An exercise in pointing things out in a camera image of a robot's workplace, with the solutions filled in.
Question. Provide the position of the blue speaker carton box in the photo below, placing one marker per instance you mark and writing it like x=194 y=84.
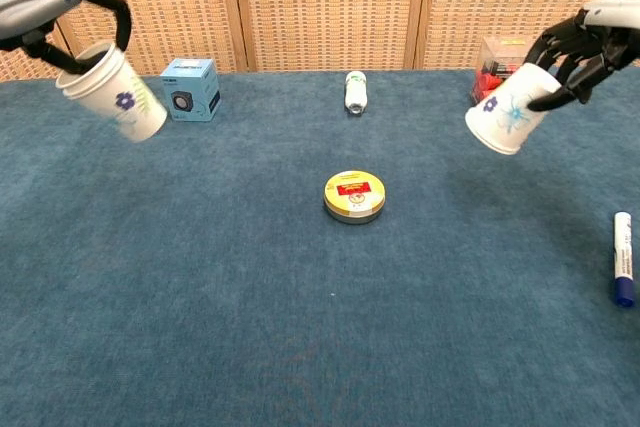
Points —
x=187 y=92

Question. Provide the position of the round yellow tin can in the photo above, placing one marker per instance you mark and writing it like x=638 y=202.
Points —
x=354 y=196

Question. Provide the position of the small white plastic bottle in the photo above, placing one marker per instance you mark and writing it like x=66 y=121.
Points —
x=355 y=92

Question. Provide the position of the white marker blue cap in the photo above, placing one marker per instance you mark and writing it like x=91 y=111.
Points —
x=622 y=257

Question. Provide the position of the blue plush table cloth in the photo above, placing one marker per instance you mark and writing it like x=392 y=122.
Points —
x=250 y=297

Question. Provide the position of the wicker folding screen wooden frame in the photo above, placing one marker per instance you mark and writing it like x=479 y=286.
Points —
x=325 y=7

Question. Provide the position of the white floral paper cup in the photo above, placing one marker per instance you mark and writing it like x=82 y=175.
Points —
x=135 y=119
x=102 y=54
x=70 y=95
x=64 y=89
x=502 y=122

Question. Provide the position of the clear box red black parts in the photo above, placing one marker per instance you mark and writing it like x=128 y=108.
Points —
x=500 y=53

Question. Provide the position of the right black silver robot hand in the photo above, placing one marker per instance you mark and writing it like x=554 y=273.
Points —
x=605 y=42

